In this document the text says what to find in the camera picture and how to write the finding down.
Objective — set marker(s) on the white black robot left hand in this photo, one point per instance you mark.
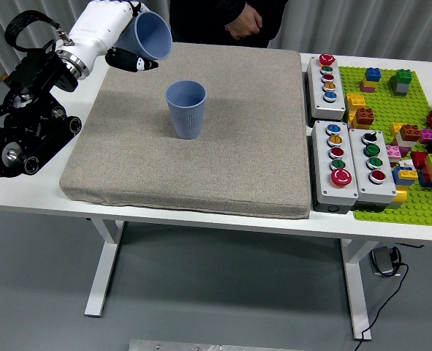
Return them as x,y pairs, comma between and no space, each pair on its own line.
95,29

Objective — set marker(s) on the person's hand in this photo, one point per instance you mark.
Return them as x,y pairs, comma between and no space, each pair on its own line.
246,23

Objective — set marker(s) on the blue ribbed cup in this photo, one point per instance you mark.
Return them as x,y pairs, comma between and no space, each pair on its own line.
188,117
153,36

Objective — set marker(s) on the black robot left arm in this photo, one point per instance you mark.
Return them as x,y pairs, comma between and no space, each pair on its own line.
29,120

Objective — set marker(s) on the person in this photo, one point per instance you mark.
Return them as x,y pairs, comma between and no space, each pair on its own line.
201,18

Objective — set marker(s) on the grey-white curtain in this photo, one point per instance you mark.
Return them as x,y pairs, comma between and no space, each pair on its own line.
347,25

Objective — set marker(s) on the grey five-button control box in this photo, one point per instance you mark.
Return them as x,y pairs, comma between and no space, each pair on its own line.
319,102
323,183

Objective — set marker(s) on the blue yellow pink block stack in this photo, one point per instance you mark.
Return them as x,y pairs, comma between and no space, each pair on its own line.
372,75

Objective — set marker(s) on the grey-brown cushion mat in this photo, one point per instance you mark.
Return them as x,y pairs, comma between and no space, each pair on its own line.
237,164

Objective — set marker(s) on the orange brown block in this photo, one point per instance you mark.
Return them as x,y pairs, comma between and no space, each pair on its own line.
364,116

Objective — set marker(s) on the green studded baseplate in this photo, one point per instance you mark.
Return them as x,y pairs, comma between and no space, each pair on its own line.
383,106

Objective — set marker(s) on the green grey block stack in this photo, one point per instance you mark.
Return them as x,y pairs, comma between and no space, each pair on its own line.
402,86

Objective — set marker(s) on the brown white block stack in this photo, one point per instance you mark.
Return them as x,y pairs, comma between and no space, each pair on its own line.
410,132

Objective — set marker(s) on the white table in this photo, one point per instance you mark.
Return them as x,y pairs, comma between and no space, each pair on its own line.
237,226

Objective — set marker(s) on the magenta block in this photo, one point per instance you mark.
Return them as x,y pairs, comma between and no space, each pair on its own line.
427,136

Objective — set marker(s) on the red block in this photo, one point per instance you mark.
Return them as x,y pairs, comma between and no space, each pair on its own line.
418,159

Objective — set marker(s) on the yellow grey block stack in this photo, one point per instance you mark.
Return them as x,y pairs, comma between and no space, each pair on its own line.
400,195

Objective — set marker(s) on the grey power adapter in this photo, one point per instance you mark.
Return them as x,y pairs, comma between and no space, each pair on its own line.
382,261

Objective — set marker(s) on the grey selector switch control box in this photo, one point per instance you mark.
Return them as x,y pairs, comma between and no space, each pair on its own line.
374,199

